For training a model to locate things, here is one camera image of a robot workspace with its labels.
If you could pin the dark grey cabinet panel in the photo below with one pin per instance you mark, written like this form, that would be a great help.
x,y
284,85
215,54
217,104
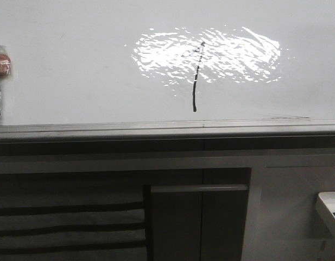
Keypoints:
x,y
198,222

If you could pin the white whiteboard with metal frame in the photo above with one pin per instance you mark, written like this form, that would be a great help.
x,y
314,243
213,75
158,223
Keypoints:
x,y
113,69

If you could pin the black marker stroke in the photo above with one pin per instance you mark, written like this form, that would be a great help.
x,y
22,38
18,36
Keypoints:
x,y
200,52

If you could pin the white tray at right edge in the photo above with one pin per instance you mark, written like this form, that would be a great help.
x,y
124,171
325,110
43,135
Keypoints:
x,y
325,206

